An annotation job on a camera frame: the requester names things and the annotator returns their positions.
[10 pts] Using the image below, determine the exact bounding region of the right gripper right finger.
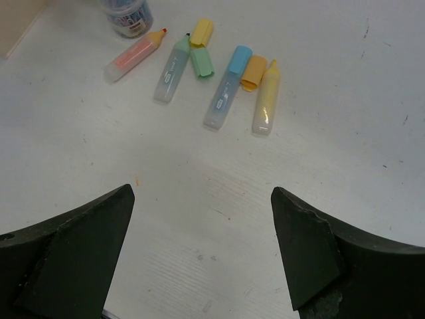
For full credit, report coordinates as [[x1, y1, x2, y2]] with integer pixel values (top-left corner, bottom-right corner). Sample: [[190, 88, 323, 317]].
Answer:
[[271, 187, 424, 318]]

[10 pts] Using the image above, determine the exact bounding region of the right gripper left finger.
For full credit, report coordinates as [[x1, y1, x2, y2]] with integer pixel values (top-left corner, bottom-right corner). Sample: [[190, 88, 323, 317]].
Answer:
[[1, 184, 135, 318]]

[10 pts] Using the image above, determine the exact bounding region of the blue capped highlighter pen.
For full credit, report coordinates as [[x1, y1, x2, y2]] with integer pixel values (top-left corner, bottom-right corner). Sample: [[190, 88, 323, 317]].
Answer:
[[203, 45, 252, 130]]

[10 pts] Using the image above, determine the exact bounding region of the paperclip jar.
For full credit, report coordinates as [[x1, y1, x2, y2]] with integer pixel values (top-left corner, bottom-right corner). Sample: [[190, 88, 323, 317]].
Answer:
[[98, 0, 153, 39]]

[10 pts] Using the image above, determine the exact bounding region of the yellow highlighter pen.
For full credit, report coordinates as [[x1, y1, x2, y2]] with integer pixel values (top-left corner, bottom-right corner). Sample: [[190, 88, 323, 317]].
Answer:
[[252, 59, 281, 136]]

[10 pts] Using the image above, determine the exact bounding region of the green highlighter pen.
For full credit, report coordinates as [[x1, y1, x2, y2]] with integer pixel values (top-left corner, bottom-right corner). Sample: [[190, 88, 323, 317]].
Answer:
[[153, 33, 190, 103]]

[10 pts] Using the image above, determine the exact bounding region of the orange highlighter cap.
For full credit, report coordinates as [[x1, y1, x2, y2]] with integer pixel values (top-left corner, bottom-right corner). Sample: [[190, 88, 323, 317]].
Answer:
[[240, 55, 268, 92]]

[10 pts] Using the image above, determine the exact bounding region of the orange highlighter pen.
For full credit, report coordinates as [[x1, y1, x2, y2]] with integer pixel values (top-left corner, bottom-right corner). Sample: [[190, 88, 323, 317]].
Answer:
[[104, 28, 167, 82]]

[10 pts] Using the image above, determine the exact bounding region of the green highlighter cap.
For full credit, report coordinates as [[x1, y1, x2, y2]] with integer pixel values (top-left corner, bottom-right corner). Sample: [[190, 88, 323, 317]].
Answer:
[[191, 47, 214, 78]]

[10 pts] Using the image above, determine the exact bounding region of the beige wooden organizer tray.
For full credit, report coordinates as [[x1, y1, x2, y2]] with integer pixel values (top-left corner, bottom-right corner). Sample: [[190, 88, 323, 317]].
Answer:
[[1, 0, 48, 58]]

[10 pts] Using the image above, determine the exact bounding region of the yellow highlighter cap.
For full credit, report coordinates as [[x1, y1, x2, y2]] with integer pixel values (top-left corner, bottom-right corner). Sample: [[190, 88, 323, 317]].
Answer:
[[189, 18, 214, 48]]

